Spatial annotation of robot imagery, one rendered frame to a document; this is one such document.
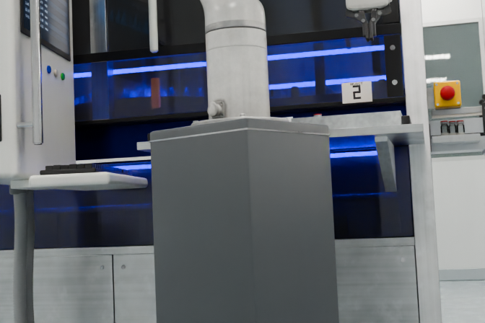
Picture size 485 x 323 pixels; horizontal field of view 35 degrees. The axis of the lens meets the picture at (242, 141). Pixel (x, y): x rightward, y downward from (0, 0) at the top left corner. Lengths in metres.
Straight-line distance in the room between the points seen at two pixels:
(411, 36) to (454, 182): 4.62
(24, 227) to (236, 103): 0.99
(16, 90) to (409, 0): 1.11
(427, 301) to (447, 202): 4.61
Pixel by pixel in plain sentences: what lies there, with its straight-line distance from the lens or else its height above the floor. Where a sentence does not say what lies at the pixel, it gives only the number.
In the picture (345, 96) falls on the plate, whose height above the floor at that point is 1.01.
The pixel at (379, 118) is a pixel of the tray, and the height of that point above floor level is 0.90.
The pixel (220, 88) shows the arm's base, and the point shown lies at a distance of 1.44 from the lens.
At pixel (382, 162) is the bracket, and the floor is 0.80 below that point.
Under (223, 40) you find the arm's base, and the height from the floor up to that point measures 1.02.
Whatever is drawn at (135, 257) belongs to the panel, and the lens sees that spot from 2.35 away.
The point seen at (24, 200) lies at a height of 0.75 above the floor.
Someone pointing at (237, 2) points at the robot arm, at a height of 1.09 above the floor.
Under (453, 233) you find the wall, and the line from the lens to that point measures 6.79.
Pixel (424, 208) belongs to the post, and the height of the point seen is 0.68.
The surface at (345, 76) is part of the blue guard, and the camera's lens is 2.22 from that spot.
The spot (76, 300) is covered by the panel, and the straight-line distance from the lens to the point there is 2.45.
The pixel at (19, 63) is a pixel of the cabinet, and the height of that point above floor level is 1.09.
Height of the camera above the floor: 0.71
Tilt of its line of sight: 5 degrees up
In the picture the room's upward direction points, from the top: 3 degrees counter-clockwise
